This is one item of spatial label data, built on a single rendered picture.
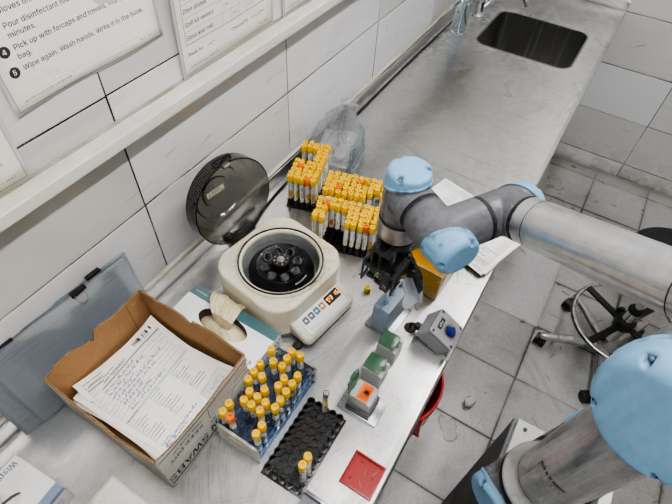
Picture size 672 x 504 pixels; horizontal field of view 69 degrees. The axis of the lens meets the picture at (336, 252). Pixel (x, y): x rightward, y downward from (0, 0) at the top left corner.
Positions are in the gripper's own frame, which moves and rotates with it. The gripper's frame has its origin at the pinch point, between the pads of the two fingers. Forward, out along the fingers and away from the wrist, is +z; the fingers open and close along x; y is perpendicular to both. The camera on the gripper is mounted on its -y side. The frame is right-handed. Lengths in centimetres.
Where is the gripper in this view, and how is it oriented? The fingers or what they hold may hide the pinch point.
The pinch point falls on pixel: (389, 289)
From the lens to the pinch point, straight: 105.4
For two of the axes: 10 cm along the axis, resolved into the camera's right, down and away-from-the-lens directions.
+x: 8.0, 4.8, -3.6
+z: -0.4, 6.4, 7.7
